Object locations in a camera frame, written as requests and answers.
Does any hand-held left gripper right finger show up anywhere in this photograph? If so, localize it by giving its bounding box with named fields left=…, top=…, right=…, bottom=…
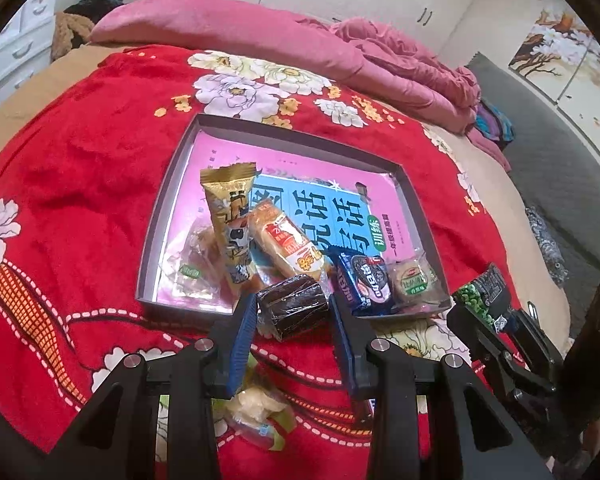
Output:
left=327, top=291, right=556, bottom=480

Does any blue cookie packet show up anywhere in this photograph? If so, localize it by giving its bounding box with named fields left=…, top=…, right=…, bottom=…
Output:
left=332, top=250, right=396, bottom=317

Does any green pea snack packet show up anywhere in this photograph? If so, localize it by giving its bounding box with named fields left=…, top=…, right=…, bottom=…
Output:
left=452, top=262, right=511, bottom=333

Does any pink book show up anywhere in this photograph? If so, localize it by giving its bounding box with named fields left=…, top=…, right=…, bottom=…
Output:
left=155, top=130, right=431, bottom=311

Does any grey patterned cloth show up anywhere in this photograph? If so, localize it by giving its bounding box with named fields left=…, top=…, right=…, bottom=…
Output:
left=525, top=207, right=568, bottom=288

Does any grey shallow box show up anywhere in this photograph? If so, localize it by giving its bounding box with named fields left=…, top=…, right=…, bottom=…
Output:
left=135, top=114, right=453, bottom=331

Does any flower wall painting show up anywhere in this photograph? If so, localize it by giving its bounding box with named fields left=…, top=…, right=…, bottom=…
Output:
left=507, top=7, right=600, bottom=176

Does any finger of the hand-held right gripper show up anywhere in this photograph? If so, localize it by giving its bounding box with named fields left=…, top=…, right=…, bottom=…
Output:
left=446, top=304, right=528, bottom=386
left=505, top=300, right=566, bottom=366

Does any brown fuzzy blanket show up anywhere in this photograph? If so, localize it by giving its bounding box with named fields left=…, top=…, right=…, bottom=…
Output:
left=50, top=12, right=96, bottom=63

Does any tan bed sheet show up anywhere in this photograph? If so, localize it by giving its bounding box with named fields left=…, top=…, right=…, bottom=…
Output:
left=0, top=42, right=576, bottom=343

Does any grey quilted headboard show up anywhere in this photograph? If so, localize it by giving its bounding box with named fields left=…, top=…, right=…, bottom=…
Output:
left=465, top=52, right=600, bottom=321

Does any gold brown snack packet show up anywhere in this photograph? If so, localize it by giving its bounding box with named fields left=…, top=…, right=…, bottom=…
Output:
left=200, top=162, right=258, bottom=286

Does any orange biscuit packet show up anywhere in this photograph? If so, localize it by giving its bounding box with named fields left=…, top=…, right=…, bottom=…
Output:
left=247, top=200, right=331, bottom=281

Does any pink quilt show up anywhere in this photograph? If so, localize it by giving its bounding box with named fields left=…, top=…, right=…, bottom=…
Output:
left=89, top=0, right=513, bottom=173

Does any colourful cloth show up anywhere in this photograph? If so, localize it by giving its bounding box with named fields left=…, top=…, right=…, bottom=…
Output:
left=475, top=97, right=516, bottom=148

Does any red floral blanket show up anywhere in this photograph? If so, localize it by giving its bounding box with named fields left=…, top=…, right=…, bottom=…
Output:
left=0, top=45, right=526, bottom=480

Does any yellowish clear snack packet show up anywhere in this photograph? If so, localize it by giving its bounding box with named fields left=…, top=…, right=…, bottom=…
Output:
left=222, top=352, right=298, bottom=453

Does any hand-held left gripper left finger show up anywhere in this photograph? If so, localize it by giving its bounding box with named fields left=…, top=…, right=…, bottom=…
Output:
left=45, top=290, right=261, bottom=480

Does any dark brownie packet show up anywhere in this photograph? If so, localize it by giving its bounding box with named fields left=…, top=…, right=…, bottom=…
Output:
left=256, top=275, right=329, bottom=343

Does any white drawer cabinet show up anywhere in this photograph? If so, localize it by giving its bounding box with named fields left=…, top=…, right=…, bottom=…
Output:
left=0, top=0, right=61, bottom=106

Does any round cake clear packet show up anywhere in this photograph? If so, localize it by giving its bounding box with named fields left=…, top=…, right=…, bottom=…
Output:
left=385, top=252, right=443, bottom=311

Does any clear packet of red candy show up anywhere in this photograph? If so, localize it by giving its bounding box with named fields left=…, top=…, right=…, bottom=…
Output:
left=162, top=225, right=231, bottom=301

